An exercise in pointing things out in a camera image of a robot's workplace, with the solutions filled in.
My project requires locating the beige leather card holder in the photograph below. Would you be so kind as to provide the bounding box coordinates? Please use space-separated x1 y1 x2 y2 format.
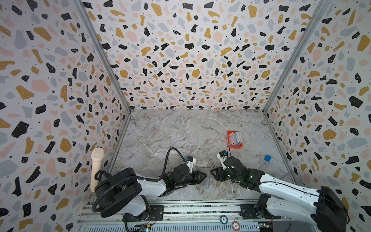
197 167 211 188

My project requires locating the red card tray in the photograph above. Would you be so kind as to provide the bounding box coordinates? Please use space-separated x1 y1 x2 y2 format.
227 131 243 149

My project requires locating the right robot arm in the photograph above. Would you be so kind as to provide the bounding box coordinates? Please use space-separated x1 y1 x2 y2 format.
211 151 350 232

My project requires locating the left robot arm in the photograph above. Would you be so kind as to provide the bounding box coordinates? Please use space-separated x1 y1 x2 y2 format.
91 164 210 218

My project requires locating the stack of cards in tray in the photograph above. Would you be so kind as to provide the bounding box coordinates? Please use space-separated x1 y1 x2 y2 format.
229 131 243 147

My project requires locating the blue tag on table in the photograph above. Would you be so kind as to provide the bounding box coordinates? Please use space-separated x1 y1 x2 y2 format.
264 155 272 162

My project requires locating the red round sticker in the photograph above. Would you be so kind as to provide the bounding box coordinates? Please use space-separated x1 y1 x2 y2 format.
231 221 241 232

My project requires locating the beige microphone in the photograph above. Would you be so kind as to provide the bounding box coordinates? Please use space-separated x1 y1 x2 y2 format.
90 148 105 192

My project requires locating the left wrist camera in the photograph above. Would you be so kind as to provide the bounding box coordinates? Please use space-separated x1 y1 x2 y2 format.
185 156 196 174

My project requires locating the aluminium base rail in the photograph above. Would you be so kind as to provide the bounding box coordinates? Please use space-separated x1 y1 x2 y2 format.
76 200 325 232

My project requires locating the round sticker on rail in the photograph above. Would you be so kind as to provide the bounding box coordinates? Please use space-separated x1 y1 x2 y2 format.
220 215 228 225

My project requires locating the black corrugated cable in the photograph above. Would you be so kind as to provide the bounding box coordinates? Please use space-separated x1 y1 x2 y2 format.
91 147 187 214

